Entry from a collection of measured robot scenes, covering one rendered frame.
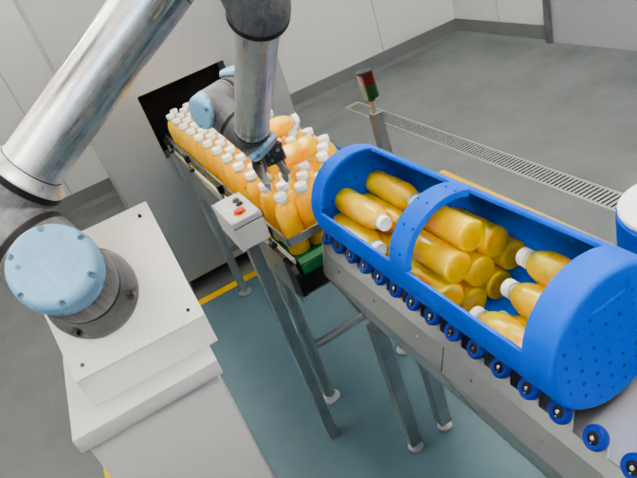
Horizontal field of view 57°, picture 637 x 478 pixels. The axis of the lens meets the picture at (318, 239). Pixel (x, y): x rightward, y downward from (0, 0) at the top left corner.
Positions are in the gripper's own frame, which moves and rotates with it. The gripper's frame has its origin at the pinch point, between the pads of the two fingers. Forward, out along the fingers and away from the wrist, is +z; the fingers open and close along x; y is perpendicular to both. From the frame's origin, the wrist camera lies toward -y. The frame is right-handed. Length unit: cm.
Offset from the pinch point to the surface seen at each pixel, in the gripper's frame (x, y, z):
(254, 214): -10.5, 1.7, 5.4
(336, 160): 11.6, 22.8, -8.0
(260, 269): -14.2, -6.2, 28.2
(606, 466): 5, 112, 22
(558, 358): 4, 105, 1
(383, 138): 51, -24, 15
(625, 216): 52, 78, 11
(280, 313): -13.9, -6.1, 47.5
